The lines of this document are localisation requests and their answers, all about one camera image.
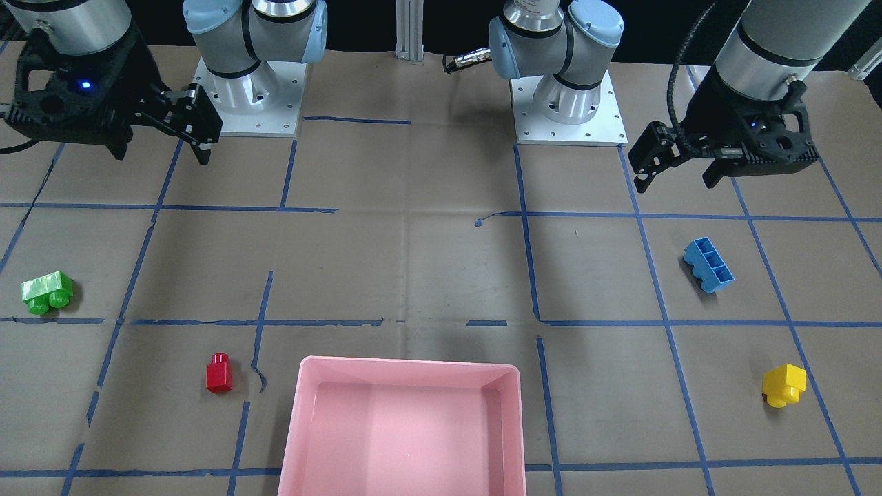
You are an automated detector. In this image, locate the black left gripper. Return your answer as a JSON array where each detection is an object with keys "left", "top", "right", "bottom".
[{"left": 627, "top": 72, "right": 820, "bottom": 194}]

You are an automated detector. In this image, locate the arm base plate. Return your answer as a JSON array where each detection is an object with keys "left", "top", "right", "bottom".
[
  {"left": 193, "top": 59, "right": 311, "bottom": 138},
  {"left": 509, "top": 72, "right": 629, "bottom": 147}
]

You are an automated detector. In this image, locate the green toy block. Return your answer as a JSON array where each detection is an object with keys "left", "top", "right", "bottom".
[{"left": 20, "top": 271, "right": 74, "bottom": 315}]

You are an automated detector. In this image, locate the red toy block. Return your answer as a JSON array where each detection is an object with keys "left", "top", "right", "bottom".
[{"left": 205, "top": 352, "right": 234, "bottom": 393}]

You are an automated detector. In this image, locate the aluminium frame post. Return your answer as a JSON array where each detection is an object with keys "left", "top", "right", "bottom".
[{"left": 394, "top": 0, "right": 424, "bottom": 65}]

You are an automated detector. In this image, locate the yellow toy block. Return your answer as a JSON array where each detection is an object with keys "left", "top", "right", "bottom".
[{"left": 761, "top": 363, "right": 808, "bottom": 409}]

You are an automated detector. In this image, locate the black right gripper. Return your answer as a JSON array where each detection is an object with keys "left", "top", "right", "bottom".
[{"left": 4, "top": 28, "right": 223, "bottom": 165}]

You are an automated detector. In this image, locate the blue toy block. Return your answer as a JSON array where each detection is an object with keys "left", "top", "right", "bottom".
[{"left": 684, "top": 238, "right": 736, "bottom": 294}]

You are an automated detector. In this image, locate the pink plastic box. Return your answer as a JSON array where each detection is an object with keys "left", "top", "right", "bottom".
[{"left": 278, "top": 357, "right": 527, "bottom": 495}]

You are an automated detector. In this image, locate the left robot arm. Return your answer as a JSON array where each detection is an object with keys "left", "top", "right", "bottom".
[{"left": 443, "top": 1, "right": 868, "bottom": 194}]

